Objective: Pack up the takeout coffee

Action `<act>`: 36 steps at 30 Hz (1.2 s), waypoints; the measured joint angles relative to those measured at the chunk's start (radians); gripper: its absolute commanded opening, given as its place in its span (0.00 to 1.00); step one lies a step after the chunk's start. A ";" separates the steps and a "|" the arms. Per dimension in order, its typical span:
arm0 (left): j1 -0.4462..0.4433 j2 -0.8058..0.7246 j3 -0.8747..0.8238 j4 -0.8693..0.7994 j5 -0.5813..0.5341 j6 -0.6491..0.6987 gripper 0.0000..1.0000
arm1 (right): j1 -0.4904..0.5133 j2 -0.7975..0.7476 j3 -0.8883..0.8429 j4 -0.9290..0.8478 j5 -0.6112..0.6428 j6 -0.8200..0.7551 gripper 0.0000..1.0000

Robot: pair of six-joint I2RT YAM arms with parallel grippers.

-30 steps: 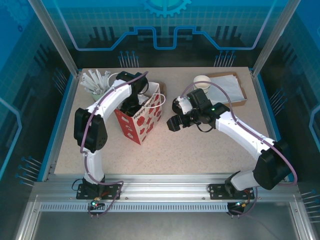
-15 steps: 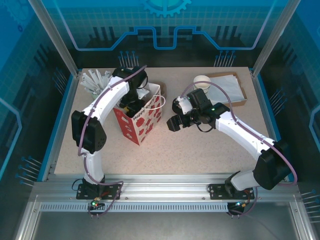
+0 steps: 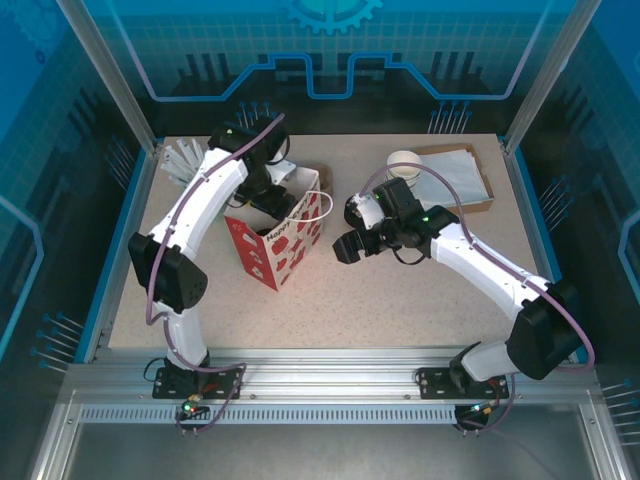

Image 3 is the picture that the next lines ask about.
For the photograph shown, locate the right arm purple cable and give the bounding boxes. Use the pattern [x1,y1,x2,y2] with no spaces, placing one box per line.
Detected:
[359,164,597,436]

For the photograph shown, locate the white paper sheets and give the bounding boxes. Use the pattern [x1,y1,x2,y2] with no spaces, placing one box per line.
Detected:
[419,149,489,207]

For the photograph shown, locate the small LED circuit board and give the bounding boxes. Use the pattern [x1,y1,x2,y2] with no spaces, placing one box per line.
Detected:
[462,399,502,419]
[180,393,210,419]

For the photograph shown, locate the aluminium frame post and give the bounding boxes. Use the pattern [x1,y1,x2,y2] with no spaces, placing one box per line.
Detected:
[502,0,601,156]
[55,0,162,156]

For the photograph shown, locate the slotted cable duct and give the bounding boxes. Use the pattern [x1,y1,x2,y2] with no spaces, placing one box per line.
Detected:
[78,404,459,427]

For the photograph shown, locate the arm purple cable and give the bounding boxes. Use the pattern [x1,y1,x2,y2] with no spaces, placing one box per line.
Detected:
[144,113,287,436]
[359,164,597,436]

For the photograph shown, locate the brown cardboard tray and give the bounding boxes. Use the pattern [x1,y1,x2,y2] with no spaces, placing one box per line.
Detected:
[412,143,497,214]

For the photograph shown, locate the bundle of wrapped white straws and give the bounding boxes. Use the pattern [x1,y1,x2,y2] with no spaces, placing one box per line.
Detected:
[159,138,209,187]

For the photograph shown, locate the blue table side rail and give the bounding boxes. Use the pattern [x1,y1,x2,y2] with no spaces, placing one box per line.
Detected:
[74,147,151,364]
[504,147,591,364]

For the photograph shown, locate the aluminium frame beam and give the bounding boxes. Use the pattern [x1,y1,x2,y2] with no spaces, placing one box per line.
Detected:
[62,346,599,401]

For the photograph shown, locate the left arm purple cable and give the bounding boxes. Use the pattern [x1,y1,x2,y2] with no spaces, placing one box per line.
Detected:
[144,113,287,436]

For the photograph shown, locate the red white paper gift bag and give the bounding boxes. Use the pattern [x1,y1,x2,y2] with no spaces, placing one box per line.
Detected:
[223,167,335,292]

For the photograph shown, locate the white lidded cup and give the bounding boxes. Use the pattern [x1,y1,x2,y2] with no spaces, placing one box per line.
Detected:
[386,149,425,186]

